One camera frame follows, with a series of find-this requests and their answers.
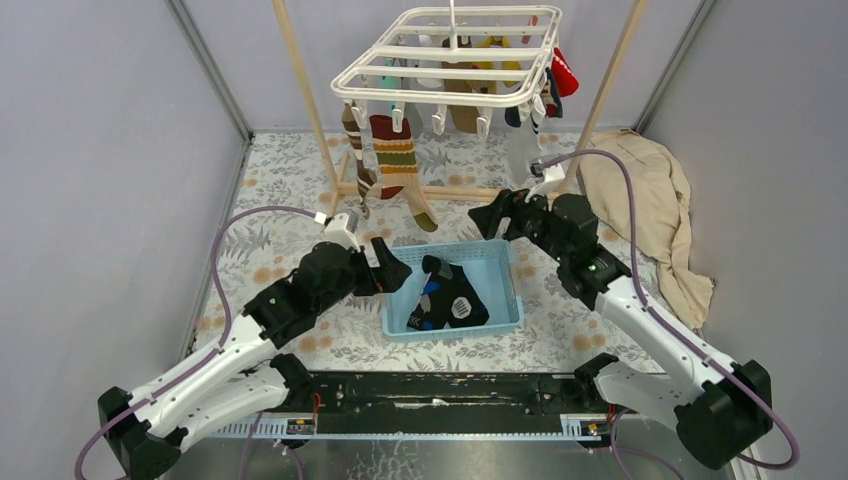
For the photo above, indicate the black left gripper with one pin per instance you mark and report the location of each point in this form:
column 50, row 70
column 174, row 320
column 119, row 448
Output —
column 389, row 276

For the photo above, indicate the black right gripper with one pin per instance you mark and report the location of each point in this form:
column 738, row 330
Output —
column 488, row 217

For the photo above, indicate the brown white striped sock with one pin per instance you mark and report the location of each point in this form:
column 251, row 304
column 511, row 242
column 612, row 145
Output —
column 365, row 177

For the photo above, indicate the navy blue sock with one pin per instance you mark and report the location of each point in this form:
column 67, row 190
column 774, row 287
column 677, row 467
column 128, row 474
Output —
column 550, row 98

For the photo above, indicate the red white dotted sock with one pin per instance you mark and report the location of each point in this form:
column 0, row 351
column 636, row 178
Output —
column 566, row 81

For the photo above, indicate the white plastic clip hanger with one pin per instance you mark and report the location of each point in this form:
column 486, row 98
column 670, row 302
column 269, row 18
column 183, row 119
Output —
column 438, row 45

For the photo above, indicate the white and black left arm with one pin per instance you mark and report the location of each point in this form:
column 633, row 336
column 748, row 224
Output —
column 244, row 372

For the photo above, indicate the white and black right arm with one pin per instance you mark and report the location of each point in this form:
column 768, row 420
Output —
column 713, row 403

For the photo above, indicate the light blue plastic basket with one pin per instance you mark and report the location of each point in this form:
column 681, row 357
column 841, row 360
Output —
column 488, row 267

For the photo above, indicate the black patterned sock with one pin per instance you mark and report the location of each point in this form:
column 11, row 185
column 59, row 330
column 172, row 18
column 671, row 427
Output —
column 447, row 299

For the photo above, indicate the white black striped sock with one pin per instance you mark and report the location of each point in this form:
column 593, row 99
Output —
column 523, row 145

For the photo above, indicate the maroon olive striped sock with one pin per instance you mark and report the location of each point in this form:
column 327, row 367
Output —
column 398, row 169

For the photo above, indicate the floral table mat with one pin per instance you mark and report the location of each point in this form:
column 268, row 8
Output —
column 285, row 177

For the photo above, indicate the teal patterned sock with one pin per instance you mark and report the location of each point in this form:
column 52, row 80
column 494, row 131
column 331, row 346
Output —
column 393, row 83

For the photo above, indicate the beige cloth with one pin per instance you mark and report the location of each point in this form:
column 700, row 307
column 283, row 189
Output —
column 662, row 196

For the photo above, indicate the yellow sock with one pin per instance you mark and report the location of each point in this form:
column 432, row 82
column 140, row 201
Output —
column 490, row 86

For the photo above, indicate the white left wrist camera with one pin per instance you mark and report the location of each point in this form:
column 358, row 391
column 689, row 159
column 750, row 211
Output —
column 340, row 228

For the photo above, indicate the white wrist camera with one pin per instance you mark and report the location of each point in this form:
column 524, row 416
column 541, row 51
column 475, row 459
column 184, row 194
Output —
column 550, row 176
column 340, row 228

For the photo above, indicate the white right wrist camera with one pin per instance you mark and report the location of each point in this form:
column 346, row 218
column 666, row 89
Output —
column 550, row 176

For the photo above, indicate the wooden drying rack frame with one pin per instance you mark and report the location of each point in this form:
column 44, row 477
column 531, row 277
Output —
column 335, row 172

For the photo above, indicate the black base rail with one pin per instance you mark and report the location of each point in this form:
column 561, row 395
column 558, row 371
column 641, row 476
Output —
column 384, row 403

